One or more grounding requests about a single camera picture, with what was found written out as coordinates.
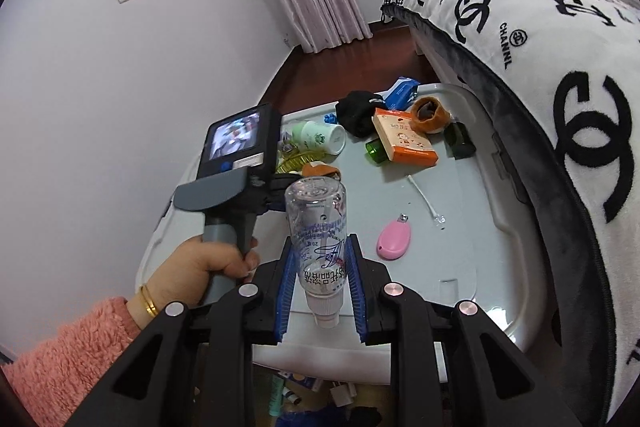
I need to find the pink oval keychain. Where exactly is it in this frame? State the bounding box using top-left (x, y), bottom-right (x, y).
top-left (375, 213), bottom-right (411, 261)

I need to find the yellow oil bottle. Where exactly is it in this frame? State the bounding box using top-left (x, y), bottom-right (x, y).
top-left (276, 146), bottom-right (326, 174)

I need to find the clear spray bottle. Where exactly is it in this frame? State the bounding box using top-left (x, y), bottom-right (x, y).
top-left (285, 176), bottom-right (347, 329)

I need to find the green white cream bottle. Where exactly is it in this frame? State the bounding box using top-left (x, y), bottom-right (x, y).
top-left (291, 121), bottom-right (347, 156)

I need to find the black cloth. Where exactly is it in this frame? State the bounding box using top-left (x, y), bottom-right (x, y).
top-left (335, 91), bottom-right (387, 139)

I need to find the white charger plug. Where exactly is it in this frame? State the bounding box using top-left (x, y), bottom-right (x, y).
top-left (330, 381), bottom-right (357, 407)

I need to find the teal cosmetic tube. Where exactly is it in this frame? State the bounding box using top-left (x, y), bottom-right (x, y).
top-left (268, 375), bottom-right (284, 418)

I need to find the blue white medicine box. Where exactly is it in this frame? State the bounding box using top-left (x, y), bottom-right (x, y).
top-left (278, 371), bottom-right (323, 392)

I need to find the left hand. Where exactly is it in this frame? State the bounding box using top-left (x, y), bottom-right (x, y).
top-left (126, 236), bottom-right (260, 329)

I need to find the cardboard box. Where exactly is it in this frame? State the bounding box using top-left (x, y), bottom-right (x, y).
top-left (199, 345), bottom-right (452, 427)

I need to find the orange snack box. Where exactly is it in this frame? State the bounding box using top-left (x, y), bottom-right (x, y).
top-left (372, 108), bottom-right (438, 167)

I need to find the dark green wrapper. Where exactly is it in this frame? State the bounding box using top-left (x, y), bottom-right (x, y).
top-left (442, 120), bottom-right (476, 159)

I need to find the orange peel cup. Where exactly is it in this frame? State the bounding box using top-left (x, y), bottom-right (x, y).
top-left (410, 96), bottom-right (451, 134)

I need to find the blue tissue pack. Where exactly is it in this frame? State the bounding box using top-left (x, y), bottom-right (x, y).
top-left (384, 77), bottom-right (420, 112)

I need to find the pink fleece sleeve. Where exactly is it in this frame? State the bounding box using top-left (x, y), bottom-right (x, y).
top-left (2, 297), bottom-right (140, 426)

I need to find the black white logo blanket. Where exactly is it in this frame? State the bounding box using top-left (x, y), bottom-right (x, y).
top-left (382, 0), bottom-right (639, 426)

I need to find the gold bracelet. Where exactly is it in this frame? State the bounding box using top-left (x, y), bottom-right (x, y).
top-left (138, 283), bottom-right (161, 319)

